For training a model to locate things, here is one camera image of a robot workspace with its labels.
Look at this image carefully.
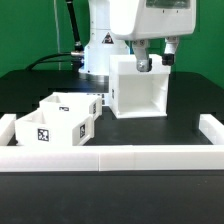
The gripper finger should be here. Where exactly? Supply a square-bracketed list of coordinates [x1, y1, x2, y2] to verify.
[132, 39, 152, 72]
[162, 36, 179, 66]

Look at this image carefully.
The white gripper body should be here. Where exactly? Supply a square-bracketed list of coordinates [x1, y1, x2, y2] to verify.
[110, 0, 196, 41]

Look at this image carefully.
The white drawer cabinet frame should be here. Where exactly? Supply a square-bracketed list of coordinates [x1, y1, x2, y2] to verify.
[109, 54, 171, 119]

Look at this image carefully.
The white front drawer box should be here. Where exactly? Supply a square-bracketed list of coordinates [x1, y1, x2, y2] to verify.
[15, 109, 94, 146]

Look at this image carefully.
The white drawer box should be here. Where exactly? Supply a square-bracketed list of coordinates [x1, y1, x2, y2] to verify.
[39, 92, 102, 120]
[15, 109, 94, 146]

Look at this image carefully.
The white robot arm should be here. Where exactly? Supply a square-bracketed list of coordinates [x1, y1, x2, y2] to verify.
[79, 0, 196, 82]

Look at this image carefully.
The white rear drawer box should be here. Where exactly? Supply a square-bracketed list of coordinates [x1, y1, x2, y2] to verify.
[39, 92, 102, 120]

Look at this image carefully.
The white marker sheet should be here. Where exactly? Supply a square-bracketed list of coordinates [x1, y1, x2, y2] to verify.
[87, 92, 111, 107]

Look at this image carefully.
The white right fence piece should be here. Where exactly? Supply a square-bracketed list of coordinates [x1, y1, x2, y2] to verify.
[199, 114, 224, 145]

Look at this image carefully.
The white fence piece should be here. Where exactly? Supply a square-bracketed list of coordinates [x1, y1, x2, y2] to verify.
[0, 114, 16, 146]
[199, 114, 224, 145]

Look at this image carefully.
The white left fence piece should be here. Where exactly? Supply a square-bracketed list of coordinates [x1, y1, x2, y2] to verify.
[0, 114, 16, 146]

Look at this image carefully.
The black cable bundle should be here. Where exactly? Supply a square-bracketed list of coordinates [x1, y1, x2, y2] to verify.
[25, 0, 86, 71]

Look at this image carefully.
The thin grey vertical cable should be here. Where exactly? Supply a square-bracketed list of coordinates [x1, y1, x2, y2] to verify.
[53, 0, 62, 71]

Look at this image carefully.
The white front fence rail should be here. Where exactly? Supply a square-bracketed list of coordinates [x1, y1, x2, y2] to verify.
[0, 145, 224, 172]

